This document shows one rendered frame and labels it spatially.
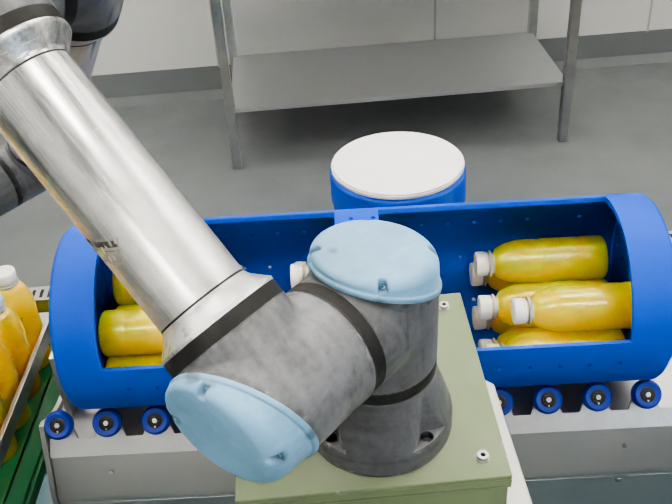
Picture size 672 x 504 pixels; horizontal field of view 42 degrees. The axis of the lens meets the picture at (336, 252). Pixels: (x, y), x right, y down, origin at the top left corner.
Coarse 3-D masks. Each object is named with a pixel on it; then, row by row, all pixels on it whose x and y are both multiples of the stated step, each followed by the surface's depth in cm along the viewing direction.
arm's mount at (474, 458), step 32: (448, 320) 102; (448, 352) 98; (448, 384) 94; (480, 384) 94; (480, 416) 90; (448, 448) 87; (480, 448) 87; (288, 480) 85; (320, 480) 85; (352, 480) 85; (384, 480) 85; (416, 480) 84; (448, 480) 84; (480, 480) 84
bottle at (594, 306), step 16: (544, 288) 129; (560, 288) 128; (576, 288) 127; (592, 288) 127; (608, 288) 127; (624, 288) 127; (528, 304) 128; (544, 304) 127; (560, 304) 126; (576, 304) 126; (592, 304) 126; (608, 304) 126; (624, 304) 126; (528, 320) 128; (544, 320) 127; (560, 320) 126; (576, 320) 126; (592, 320) 126; (608, 320) 126; (624, 320) 126
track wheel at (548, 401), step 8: (536, 392) 132; (544, 392) 132; (552, 392) 132; (560, 392) 132; (536, 400) 132; (544, 400) 132; (552, 400) 132; (560, 400) 132; (536, 408) 133; (544, 408) 132; (552, 408) 132
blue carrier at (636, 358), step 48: (240, 240) 143; (288, 240) 144; (432, 240) 145; (480, 240) 145; (624, 240) 122; (96, 288) 141; (288, 288) 148; (480, 288) 148; (96, 336) 122; (480, 336) 145; (96, 384) 124; (144, 384) 125; (528, 384) 129
